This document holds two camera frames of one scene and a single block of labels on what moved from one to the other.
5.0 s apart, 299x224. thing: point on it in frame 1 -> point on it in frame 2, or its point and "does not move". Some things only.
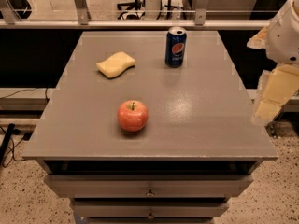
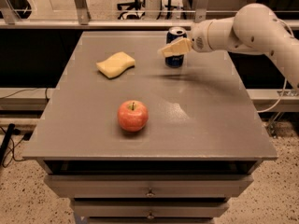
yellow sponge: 115,64 does not move
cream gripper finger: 281,84 -> 204,36
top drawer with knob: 149,186 does not move
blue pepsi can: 176,47 does not move
